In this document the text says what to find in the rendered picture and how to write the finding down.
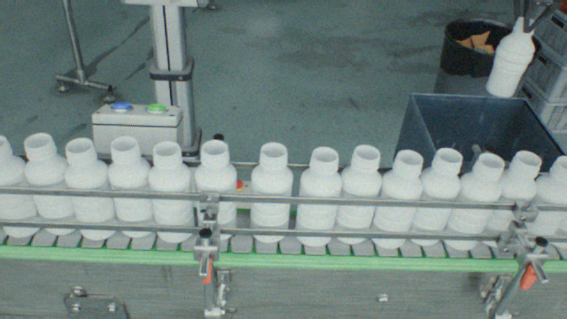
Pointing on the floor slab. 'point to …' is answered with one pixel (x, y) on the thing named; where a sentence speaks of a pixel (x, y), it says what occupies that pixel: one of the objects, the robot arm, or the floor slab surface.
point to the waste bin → (444, 83)
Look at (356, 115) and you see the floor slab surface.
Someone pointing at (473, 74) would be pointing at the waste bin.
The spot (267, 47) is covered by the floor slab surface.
